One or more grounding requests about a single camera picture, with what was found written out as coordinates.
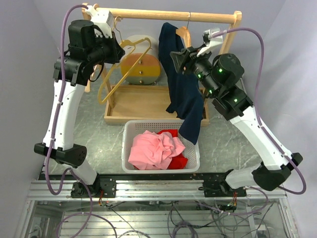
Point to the light wooden hanger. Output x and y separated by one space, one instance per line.
87 16

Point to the aluminium rail frame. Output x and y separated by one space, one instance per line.
137 187

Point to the navy blue t shirt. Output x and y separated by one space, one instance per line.
185 97

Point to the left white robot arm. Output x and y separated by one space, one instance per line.
90 43

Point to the brown wooden hanger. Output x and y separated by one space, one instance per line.
184 33

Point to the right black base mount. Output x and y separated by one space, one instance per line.
214 185

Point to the white plastic basket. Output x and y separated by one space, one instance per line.
135 127

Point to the white orange round appliance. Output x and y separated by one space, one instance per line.
148 71

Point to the pink t shirt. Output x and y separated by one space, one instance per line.
152 151

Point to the wooden clothes rack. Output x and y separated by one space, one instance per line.
149 102

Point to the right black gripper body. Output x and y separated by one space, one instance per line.
194 64

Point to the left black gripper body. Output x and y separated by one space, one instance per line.
108 49

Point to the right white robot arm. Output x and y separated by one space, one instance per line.
219 77

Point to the red t shirt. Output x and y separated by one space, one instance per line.
178 161

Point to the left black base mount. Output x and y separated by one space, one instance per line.
104 187

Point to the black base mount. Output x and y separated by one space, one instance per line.
104 187
214 185

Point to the yellow wooden hanger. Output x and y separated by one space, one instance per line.
123 63

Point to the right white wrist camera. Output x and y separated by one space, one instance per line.
212 39

